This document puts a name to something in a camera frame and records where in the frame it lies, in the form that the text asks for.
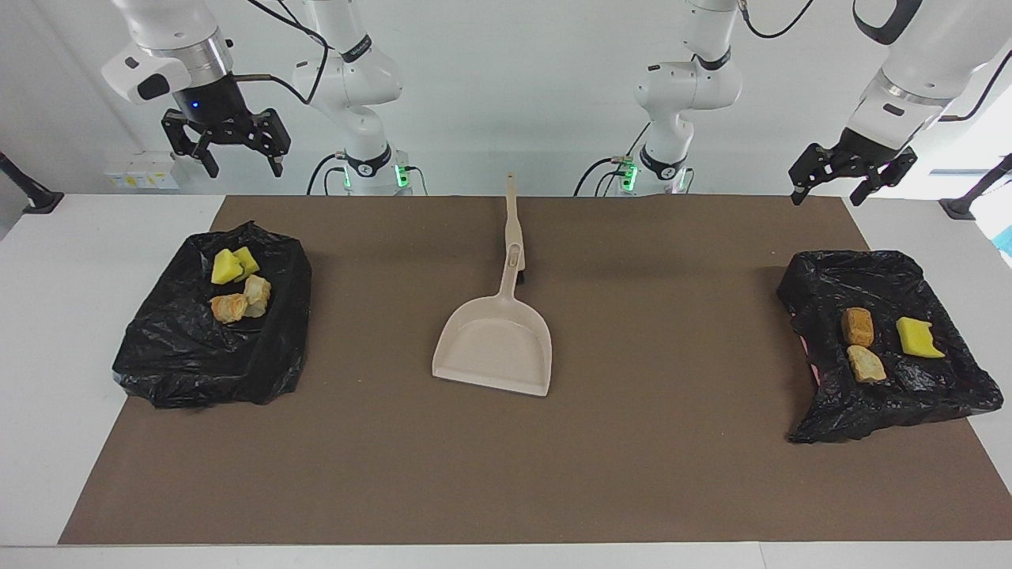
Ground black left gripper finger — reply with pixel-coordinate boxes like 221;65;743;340
789;142;835;206
851;147;919;208

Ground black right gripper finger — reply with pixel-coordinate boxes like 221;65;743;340
161;109;220;179
258;109;292;178

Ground brown toy bread roll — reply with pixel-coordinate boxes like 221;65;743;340
840;307;875;347

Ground toy croissant pastry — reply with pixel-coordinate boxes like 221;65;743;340
243;274;272;318
210;293;249;324
846;345;888;385

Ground beige brush with black bristles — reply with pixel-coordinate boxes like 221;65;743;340
504;175;527;286

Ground beige plastic dustpan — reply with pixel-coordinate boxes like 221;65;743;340
432;243;553;398

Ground black bag-lined pink bin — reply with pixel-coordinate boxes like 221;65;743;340
776;250;1005;445

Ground black bag-lined trash bin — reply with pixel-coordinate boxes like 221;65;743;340
112;220;313;409

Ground brown table mat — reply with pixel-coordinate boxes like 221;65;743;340
58;195;1012;546

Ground black right base cable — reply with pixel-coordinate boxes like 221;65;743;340
306;153;350;196

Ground black base cable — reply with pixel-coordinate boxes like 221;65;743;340
306;153;350;196
573;122;651;197

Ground white wall power box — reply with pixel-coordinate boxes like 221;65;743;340
104;151;181;190

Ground black camera stand clamp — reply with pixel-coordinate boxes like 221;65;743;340
939;153;1012;220
0;152;65;215

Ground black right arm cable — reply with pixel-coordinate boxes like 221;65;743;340
229;0;349;106

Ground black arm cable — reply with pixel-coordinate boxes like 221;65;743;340
229;0;349;106
735;0;1012;123

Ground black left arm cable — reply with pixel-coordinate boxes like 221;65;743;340
735;0;1012;123

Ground black left base cable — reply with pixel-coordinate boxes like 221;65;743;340
573;122;651;197

